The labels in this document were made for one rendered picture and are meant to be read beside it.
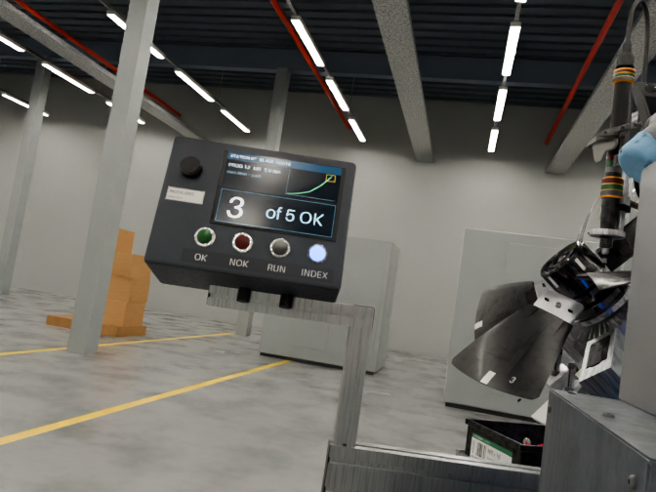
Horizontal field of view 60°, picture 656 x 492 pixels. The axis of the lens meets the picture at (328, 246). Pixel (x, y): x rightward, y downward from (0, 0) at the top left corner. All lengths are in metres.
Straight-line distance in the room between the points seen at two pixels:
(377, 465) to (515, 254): 6.04
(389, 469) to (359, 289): 7.60
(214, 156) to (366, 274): 7.65
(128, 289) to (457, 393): 5.00
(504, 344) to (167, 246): 0.78
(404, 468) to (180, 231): 0.45
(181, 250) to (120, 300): 8.34
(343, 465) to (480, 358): 0.54
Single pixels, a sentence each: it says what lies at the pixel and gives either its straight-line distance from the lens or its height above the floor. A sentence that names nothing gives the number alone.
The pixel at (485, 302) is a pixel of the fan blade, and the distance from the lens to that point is 1.64.
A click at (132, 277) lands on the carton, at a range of 9.05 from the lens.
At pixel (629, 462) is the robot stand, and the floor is 0.99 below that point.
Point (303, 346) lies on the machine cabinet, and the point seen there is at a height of 0.25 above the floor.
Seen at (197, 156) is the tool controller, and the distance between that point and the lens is 0.82.
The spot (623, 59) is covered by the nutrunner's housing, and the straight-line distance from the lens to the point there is 1.45.
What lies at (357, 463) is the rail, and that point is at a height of 0.84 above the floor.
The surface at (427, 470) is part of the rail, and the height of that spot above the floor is 0.84.
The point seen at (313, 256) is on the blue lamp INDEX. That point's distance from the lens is 0.75.
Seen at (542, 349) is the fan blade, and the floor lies 1.02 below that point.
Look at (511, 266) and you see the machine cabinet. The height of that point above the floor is 1.66.
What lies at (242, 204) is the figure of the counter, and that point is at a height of 1.17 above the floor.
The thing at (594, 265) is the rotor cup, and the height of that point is 1.21.
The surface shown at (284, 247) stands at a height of 1.12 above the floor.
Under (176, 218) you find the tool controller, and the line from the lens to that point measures 0.79.
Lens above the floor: 1.07
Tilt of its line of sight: 5 degrees up
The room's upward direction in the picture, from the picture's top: 8 degrees clockwise
